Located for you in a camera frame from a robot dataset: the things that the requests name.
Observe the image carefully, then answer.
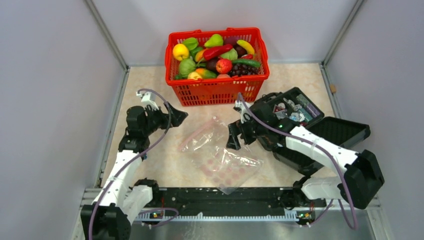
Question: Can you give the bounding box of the clear zip top bag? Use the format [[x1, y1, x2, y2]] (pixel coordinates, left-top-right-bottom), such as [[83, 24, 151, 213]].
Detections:
[[178, 116, 263, 195]]

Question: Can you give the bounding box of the yellow apple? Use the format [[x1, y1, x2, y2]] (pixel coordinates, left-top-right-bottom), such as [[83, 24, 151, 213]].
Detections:
[[172, 43, 190, 62]]

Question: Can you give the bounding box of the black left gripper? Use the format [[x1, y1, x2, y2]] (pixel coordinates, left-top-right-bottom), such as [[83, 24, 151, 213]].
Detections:
[[142, 101, 188, 136]]

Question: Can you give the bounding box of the red plastic shopping basket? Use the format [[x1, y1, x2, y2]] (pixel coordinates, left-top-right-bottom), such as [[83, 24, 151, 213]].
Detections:
[[164, 27, 270, 107]]

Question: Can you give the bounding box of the orange green mango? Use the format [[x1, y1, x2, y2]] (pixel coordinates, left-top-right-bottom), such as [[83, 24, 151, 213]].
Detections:
[[195, 68, 218, 79]]

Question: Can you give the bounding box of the yellow banana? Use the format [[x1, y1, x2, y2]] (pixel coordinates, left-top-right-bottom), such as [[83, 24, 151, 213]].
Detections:
[[236, 39, 256, 55]]

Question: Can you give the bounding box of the green pear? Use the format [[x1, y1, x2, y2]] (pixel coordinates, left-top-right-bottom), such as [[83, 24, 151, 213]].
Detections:
[[204, 33, 224, 48]]

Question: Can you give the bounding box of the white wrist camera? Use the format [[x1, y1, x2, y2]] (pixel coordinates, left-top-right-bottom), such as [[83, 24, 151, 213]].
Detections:
[[233, 100, 252, 124], [136, 91, 160, 111]]

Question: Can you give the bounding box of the red chili pepper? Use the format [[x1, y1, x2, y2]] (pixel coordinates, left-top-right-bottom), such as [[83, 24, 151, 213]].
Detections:
[[203, 44, 233, 61]]

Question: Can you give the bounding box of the green cucumber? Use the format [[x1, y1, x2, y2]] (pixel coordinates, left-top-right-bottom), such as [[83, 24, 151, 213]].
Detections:
[[232, 58, 261, 68]]

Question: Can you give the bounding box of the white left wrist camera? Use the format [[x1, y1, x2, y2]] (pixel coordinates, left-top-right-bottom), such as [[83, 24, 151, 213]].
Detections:
[[136, 91, 160, 111]]

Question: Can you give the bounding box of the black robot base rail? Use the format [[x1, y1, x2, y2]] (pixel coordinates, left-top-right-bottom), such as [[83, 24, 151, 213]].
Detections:
[[136, 187, 327, 225]]

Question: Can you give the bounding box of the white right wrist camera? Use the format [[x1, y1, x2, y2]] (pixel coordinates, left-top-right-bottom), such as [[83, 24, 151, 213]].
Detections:
[[233, 100, 252, 124]]

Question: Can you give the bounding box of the red apple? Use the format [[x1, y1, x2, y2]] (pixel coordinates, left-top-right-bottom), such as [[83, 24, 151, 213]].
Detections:
[[215, 58, 233, 74]]

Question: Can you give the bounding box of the green cabbage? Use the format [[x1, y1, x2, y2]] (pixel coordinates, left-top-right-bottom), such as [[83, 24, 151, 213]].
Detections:
[[178, 58, 197, 79]]

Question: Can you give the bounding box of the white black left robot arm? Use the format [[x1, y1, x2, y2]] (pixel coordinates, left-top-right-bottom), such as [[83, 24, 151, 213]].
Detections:
[[80, 102, 189, 240]]

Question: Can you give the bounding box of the black open tool case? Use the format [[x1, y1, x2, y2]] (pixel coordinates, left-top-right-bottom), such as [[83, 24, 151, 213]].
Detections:
[[249, 87, 371, 176]]

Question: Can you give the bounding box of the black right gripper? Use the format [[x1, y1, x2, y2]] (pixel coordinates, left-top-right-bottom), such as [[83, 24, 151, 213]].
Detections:
[[226, 113, 267, 150]]

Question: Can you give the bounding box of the dark purple grape bunch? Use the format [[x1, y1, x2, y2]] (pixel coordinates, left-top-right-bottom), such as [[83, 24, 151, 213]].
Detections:
[[227, 63, 259, 77]]

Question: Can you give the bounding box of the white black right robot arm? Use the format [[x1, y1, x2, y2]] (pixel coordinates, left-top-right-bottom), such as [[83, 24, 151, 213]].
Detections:
[[226, 118, 385, 210]]

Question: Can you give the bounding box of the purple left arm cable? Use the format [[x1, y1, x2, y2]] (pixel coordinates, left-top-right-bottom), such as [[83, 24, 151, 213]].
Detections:
[[86, 88, 180, 240]]

